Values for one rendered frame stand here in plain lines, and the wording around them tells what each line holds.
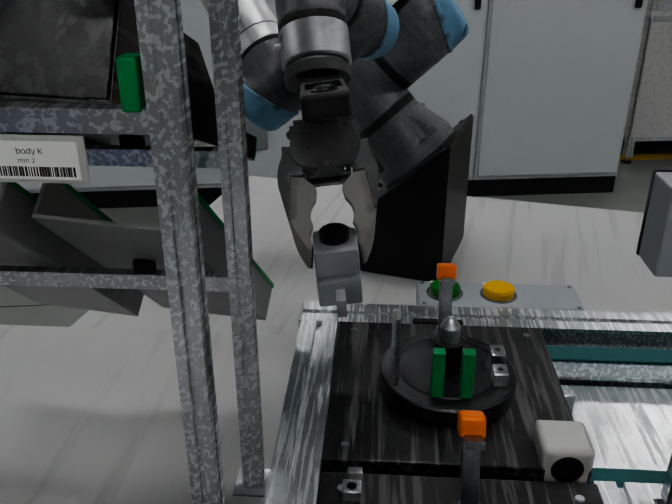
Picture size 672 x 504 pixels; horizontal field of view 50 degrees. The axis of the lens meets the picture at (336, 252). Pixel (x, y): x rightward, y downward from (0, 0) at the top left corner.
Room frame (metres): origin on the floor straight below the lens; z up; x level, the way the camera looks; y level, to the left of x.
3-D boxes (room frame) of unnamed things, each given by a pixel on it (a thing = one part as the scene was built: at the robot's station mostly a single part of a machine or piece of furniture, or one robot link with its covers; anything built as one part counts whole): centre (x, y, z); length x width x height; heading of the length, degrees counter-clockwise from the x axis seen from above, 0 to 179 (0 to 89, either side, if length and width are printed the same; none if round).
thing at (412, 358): (0.61, -0.11, 0.98); 0.14 x 0.14 x 0.02
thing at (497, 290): (0.82, -0.21, 0.96); 0.04 x 0.04 x 0.02
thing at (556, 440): (0.51, -0.21, 0.97); 0.05 x 0.05 x 0.04; 86
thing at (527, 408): (0.61, -0.11, 0.96); 0.24 x 0.24 x 0.02; 86
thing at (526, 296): (0.82, -0.21, 0.93); 0.21 x 0.07 x 0.06; 86
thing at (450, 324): (0.61, -0.11, 1.04); 0.02 x 0.02 x 0.03
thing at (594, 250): (1.12, -0.13, 0.84); 0.90 x 0.70 x 0.03; 75
